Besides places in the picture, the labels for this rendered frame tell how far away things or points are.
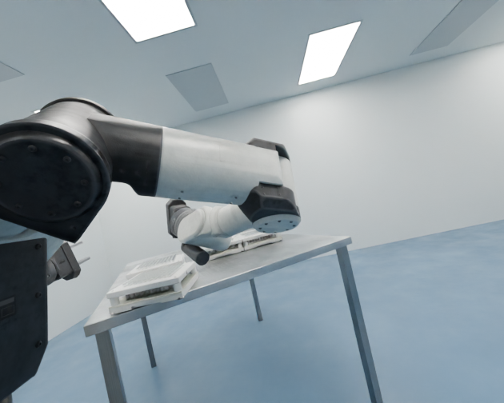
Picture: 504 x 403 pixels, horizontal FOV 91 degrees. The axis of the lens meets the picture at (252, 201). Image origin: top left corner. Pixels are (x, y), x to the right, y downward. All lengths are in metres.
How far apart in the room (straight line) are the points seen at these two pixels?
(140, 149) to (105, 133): 0.04
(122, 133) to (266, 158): 0.18
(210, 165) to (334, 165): 4.35
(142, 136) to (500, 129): 5.86
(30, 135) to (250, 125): 4.47
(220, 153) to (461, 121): 5.43
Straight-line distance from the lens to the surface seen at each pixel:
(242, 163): 0.32
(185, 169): 0.30
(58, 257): 0.89
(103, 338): 1.01
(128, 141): 0.30
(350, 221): 4.66
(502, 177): 5.89
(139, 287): 0.93
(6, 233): 0.38
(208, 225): 0.53
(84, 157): 0.25
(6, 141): 0.26
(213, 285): 0.97
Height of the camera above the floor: 1.14
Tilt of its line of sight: 1 degrees up
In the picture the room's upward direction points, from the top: 13 degrees counter-clockwise
